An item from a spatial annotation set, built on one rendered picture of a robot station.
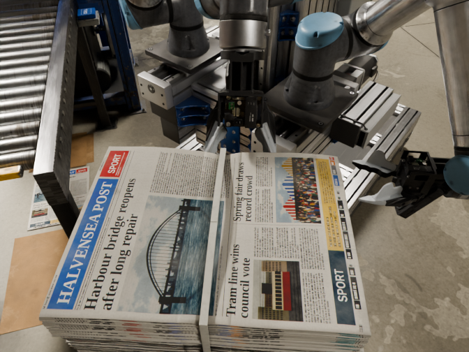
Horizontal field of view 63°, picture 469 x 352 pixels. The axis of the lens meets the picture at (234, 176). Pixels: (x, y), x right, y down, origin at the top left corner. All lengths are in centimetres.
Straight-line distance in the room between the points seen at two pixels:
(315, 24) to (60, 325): 88
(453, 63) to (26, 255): 177
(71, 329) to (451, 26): 72
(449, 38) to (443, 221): 144
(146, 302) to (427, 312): 145
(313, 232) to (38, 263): 156
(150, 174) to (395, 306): 135
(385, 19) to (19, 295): 166
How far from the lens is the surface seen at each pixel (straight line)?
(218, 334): 48
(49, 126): 120
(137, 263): 49
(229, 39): 61
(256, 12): 61
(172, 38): 139
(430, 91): 301
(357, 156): 195
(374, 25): 108
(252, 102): 59
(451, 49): 77
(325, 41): 104
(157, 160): 60
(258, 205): 54
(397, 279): 182
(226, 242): 50
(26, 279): 190
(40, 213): 210
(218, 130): 64
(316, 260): 49
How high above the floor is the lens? 147
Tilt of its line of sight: 46 degrees down
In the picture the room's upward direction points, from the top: straight up
